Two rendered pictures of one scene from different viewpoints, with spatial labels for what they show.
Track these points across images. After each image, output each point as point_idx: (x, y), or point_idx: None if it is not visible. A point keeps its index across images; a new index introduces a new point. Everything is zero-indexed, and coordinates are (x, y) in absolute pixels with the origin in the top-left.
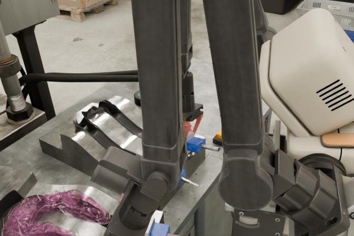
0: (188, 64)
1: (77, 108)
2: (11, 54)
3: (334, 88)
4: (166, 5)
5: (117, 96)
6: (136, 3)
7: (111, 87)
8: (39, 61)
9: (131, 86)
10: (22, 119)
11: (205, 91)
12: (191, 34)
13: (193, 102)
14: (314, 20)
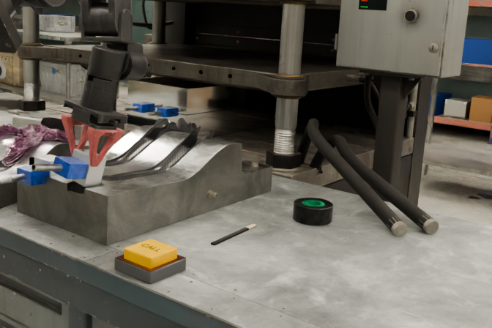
0: (89, 20)
1: (292, 184)
2: (299, 75)
3: None
4: None
5: (235, 143)
6: None
7: (362, 201)
8: (389, 139)
9: (371, 214)
10: (269, 164)
11: (356, 271)
12: None
13: (87, 94)
14: None
